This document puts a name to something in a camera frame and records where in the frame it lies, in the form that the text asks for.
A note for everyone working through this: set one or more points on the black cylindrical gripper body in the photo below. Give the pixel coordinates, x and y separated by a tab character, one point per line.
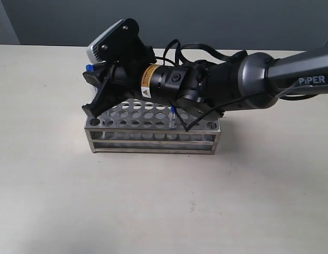
166	85

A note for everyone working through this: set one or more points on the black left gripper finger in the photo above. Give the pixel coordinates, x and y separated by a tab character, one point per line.
104	99

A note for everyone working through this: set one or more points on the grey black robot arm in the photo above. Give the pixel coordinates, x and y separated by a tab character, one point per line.
206	89

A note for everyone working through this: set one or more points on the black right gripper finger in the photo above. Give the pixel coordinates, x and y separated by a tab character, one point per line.
100	76

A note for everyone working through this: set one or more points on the blue-capped tube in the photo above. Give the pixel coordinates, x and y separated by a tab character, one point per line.
172	124
89	68

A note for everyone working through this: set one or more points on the stainless steel tube rack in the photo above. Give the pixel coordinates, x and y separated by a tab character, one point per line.
142	127

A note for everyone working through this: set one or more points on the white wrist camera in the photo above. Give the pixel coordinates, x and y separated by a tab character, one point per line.
111	44

